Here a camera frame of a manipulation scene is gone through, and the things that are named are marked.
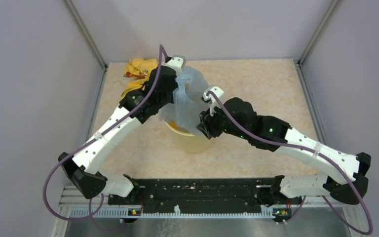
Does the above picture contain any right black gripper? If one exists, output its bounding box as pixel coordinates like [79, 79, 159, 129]
[197, 99, 249, 140]

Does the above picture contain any yellow plastic trash bin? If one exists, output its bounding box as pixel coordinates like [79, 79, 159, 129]
[165, 122, 214, 154]

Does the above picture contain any blue plastic trash bag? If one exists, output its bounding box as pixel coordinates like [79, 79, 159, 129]
[159, 66, 209, 135]

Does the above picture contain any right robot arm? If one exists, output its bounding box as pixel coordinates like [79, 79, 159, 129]
[197, 97, 371, 205]

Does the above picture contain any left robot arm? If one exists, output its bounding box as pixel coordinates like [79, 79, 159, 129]
[58, 66, 178, 204]

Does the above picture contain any yellow printed cloth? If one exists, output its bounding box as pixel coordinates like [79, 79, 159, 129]
[120, 58, 158, 100]

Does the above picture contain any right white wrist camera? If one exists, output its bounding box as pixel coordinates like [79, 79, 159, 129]
[202, 85, 225, 116]

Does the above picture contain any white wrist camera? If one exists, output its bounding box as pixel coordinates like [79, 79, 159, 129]
[165, 55, 186, 76]
[202, 85, 225, 116]

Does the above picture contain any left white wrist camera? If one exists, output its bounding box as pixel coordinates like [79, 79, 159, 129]
[165, 55, 186, 76]

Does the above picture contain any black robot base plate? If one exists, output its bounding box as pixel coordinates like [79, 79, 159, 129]
[108, 178, 304, 222]

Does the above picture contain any white toothed cable strip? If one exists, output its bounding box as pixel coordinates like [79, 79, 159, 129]
[70, 205, 275, 219]

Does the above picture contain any aluminium frame rail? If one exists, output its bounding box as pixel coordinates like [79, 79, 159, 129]
[56, 184, 367, 236]

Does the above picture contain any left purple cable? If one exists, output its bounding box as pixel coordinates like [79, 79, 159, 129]
[42, 44, 169, 234]

